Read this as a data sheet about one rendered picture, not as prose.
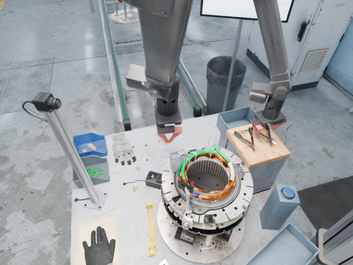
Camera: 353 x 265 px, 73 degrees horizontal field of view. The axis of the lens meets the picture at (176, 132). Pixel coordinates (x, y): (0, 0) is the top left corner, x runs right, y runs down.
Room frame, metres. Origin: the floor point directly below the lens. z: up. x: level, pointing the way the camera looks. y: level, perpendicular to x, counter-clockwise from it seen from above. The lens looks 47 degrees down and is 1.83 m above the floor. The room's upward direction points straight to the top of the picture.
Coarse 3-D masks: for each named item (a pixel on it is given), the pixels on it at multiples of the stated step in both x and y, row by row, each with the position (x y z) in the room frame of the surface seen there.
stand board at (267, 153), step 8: (232, 128) 0.73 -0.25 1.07; (240, 128) 0.73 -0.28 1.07; (264, 128) 0.73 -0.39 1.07; (232, 136) 0.69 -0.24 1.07; (248, 136) 0.69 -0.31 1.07; (256, 136) 0.69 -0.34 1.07; (272, 136) 0.69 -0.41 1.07; (240, 144) 0.64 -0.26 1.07; (256, 144) 0.64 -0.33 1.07; (264, 144) 0.64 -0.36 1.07; (272, 144) 0.64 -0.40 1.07; (280, 144) 0.64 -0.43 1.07; (240, 152) 0.60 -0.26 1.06; (248, 152) 0.60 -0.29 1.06; (256, 152) 0.60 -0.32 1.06; (264, 152) 0.60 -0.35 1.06; (272, 152) 0.60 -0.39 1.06; (280, 152) 0.60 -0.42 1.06; (288, 152) 0.60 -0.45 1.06; (248, 160) 0.56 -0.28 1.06; (256, 160) 0.56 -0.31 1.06; (264, 160) 0.56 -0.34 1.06; (272, 160) 0.57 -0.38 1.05; (248, 168) 0.54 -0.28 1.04
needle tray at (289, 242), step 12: (288, 228) 0.31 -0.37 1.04; (276, 240) 0.27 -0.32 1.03; (288, 240) 0.27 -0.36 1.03; (300, 240) 0.27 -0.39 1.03; (264, 252) 0.24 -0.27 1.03; (276, 252) 0.24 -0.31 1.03; (288, 252) 0.24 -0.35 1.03; (300, 252) 0.24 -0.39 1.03; (312, 252) 0.24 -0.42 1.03; (252, 264) 0.20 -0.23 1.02; (264, 264) 0.20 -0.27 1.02; (276, 264) 0.20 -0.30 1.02; (288, 264) 0.20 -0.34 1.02; (300, 264) 0.20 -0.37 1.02
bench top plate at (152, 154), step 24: (192, 120) 1.08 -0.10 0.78; (216, 120) 1.08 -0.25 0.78; (144, 144) 0.88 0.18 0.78; (192, 144) 0.88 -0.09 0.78; (216, 144) 0.88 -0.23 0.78; (120, 168) 0.72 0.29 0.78; (144, 168) 0.72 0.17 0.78; (72, 192) 0.58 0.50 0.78; (120, 192) 0.58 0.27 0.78; (144, 192) 0.58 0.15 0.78; (264, 192) 0.58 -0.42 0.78; (72, 216) 0.46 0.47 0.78; (96, 216) 0.46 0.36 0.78; (120, 216) 0.46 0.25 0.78; (144, 216) 0.46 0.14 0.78; (72, 240) 0.36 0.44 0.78; (120, 240) 0.36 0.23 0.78; (144, 240) 0.36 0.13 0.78; (264, 240) 0.36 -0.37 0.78; (72, 264) 0.26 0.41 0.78; (120, 264) 0.26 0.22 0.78; (144, 264) 0.26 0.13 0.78; (192, 264) 0.26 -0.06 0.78; (216, 264) 0.26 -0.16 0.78; (240, 264) 0.26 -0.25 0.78
